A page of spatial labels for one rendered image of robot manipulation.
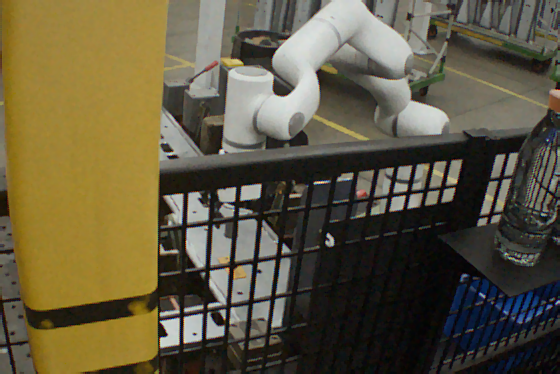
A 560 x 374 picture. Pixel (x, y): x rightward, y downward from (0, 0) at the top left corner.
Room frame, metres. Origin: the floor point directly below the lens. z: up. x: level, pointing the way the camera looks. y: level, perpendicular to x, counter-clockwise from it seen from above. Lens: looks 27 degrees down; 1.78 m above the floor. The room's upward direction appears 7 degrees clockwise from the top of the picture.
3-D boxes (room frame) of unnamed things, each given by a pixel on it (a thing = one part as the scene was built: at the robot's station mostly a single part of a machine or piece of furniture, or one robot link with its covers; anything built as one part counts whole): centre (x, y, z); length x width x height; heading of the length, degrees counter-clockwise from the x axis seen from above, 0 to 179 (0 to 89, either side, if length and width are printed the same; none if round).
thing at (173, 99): (2.16, 0.41, 0.88); 0.11 x 0.10 x 0.36; 120
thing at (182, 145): (1.57, 0.28, 1.00); 1.38 x 0.22 x 0.02; 30
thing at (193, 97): (1.93, 0.28, 0.90); 0.13 x 0.10 x 0.41; 120
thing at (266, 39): (4.39, 0.20, 0.36); 0.54 x 0.50 x 0.73; 138
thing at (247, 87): (1.13, 0.07, 1.37); 0.09 x 0.08 x 0.13; 57
